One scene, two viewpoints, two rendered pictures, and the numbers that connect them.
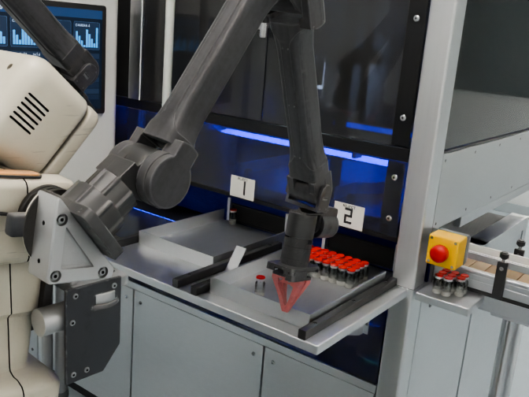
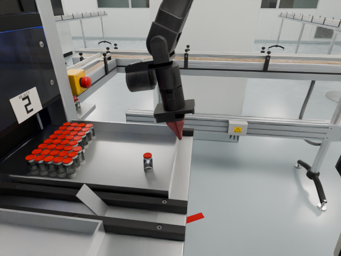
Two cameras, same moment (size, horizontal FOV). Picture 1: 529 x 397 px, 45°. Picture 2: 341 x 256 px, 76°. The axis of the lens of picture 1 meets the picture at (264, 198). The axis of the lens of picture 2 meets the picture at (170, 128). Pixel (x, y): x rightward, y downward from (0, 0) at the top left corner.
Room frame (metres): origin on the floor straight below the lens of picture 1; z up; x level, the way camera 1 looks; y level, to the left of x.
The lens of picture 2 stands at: (1.45, 0.38, 1.23)
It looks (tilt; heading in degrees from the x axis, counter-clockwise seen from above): 30 degrees down; 242
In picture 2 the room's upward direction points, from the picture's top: straight up
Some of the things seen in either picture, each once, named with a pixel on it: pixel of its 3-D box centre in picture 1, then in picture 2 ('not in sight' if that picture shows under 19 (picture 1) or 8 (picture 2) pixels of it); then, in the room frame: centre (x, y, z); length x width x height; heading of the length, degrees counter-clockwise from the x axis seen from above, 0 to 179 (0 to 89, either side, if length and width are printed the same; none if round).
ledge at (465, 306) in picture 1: (452, 295); (71, 112); (1.43, -0.47, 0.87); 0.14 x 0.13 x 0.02; 144
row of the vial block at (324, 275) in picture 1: (321, 268); (77, 147); (1.44, -0.15, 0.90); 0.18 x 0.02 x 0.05; 55
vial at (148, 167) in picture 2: (260, 287); (147, 163); (1.30, -0.01, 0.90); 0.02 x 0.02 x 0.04
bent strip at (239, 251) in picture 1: (221, 265); (118, 204); (1.40, 0.09, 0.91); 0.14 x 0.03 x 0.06; 143
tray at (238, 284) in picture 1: (301, 281); (109, 152); (1.37, -0.10, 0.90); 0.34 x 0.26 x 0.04; 145
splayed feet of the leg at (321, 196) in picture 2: not in sight; (311, 178); (-0.09, -0.22, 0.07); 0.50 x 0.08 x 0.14; 54
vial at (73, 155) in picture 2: not in sight; (74, 161); (1.46, -0.09, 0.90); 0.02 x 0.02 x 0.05
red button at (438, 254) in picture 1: (439, 253); (84, 82); (1.36, -0.40, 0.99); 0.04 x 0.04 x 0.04; 54
